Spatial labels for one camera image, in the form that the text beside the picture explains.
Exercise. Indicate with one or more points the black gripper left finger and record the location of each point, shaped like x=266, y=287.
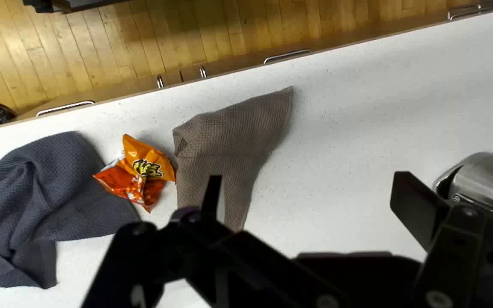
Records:
x=201, y=256

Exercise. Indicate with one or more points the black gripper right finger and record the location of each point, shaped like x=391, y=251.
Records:
x=458, y=256

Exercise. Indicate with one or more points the orange snack packet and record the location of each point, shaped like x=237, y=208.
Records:
x=138, y=172

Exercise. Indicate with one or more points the shiny round bowl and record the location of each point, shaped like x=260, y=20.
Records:
x=487, y=179

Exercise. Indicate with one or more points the brown cloth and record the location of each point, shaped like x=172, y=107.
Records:
x=230, y=142

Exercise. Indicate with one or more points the grey-blue cloth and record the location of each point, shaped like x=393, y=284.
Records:
x=42, y=198

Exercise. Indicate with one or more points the small metal drawer lock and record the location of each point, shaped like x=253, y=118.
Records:
x=160, y=82
x=203, y=71

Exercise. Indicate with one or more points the dark furniture base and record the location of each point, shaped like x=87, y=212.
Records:
x=70, y=3

